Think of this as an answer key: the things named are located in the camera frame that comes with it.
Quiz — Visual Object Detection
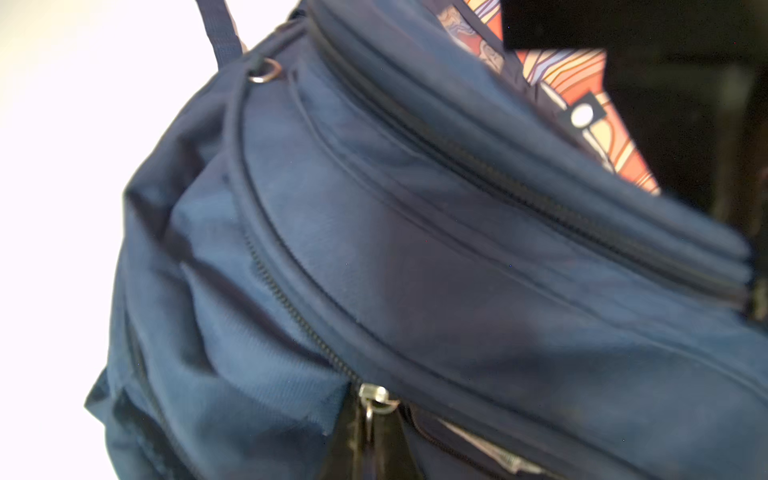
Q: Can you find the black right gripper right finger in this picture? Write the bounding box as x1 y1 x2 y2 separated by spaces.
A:
374 409 423 480

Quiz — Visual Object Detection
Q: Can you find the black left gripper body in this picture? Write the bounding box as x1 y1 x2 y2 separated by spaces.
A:
501 1 767 322

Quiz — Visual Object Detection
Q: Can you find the navy blue student backpack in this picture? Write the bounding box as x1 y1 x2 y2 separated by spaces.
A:
85 1 767 479

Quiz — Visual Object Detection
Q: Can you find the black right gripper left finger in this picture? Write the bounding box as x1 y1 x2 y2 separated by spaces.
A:
318 389 366 480

